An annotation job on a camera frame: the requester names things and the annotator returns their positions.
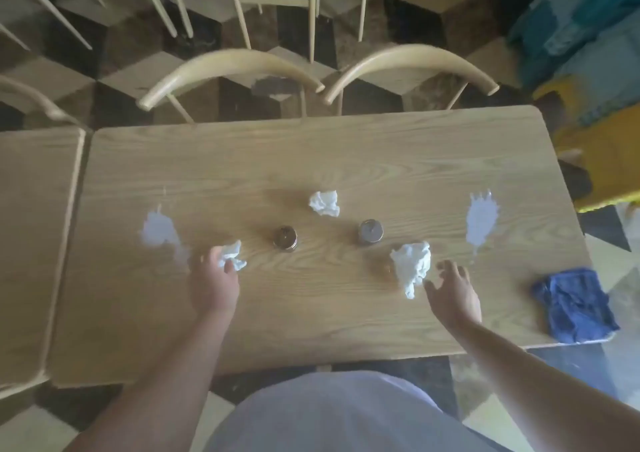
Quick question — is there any blue cleaning cloth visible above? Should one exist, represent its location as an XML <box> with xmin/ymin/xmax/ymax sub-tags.
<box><xmin>531</xmin><ymin>267</ymin><xmax>621</xmax><ymax>344</ymax></box>

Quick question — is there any yellow plastic stool stack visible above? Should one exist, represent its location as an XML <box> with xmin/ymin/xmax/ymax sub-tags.
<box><xmin>532</xmin><ymin>74</ymin><xmax>640</xmax><ymax>213</ymax></box>

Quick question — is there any adjacent wooden table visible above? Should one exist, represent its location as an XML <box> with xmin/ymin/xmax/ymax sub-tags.
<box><xmin>0</xmin><ymin>126</ymin><xmax>87</xmax><ymax>399</ymax></box>

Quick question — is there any white spill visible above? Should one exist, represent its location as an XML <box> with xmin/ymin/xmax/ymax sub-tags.
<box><xmin>139</xmin><ymin>204</ymin><xmax>193</xmax><ymax>267</ymax></box>
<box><xmin>465</xmin><ymin>189</ymin><xmax>501</xmax><ymax>257</ymax></box>

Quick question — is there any person's right hand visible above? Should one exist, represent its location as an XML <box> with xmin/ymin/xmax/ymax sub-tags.
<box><xmin>423</xmin><ymin>259</ymin><xmax>483</xmax><ymax>336</ymax></box>

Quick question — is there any curved-back wooden chair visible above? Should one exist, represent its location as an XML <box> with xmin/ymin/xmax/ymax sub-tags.
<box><xmin>135</xmin><ymin>48</ymin><xmax>326</xmax><ymax>124</ymax></box>
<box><xmin>0</xmin><ymin>74</ymin><xmax>93</xmax><ymax>133</ymax></box>
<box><xmin>321</xmin><ymin>43</ymin><xmax>500</xmax><ymax>117</ymax></box>

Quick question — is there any person's left hand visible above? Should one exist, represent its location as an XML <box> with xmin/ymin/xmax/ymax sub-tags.
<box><xmin>189</xmin><ymin>245</ymin><xmax>242</xmax><ymax>319</ymax></box>

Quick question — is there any person's white shirt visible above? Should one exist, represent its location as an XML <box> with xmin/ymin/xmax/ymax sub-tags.
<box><xmin>205</xmin><ymin>370</ymin><xmax>511</xmax><ymax>452</ymax></box>

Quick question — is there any teal plastic stool stack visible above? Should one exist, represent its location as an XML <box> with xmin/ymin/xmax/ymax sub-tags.
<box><xmin>507</xmin><ymin>0</ymin><xmax>640</xmax><ymax>88</ymax></box>

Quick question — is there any person's right forearm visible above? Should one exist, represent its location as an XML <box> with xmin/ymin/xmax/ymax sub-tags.
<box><xmin>439</xmin><ymin>316</ymin><xmax>640</xmax><ymax>452</ymax></box>

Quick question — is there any person's left forearm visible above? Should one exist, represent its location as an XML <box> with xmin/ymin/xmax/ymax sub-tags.
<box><xmin>62</xmin><ymin>306</ymin><xmax>241</xmax><ymax>452</ymax></box>

